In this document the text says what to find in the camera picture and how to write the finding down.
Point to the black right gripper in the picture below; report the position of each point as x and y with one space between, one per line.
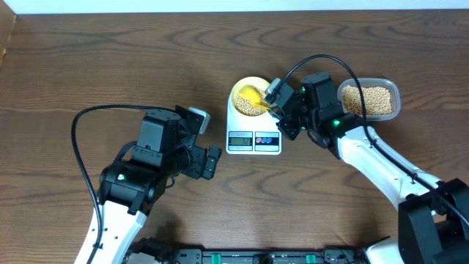
284 125

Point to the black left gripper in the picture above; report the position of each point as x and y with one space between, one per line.
196 169

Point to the yellow plastic measuring scoop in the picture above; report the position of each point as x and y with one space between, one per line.
250 93

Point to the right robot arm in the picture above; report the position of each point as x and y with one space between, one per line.
432 213

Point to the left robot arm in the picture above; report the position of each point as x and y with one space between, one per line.
137 177

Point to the white digital kitchen scale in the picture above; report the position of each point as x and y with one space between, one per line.
252 136

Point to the soybeans in bowl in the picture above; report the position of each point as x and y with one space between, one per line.
244 106

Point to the pale yellow plastic bowl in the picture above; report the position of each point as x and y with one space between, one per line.
257 82

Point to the soybeans in container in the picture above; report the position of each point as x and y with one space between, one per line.
377 100

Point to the clear plastic container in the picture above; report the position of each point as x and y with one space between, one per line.
375 82

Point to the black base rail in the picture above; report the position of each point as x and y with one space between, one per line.
256 256

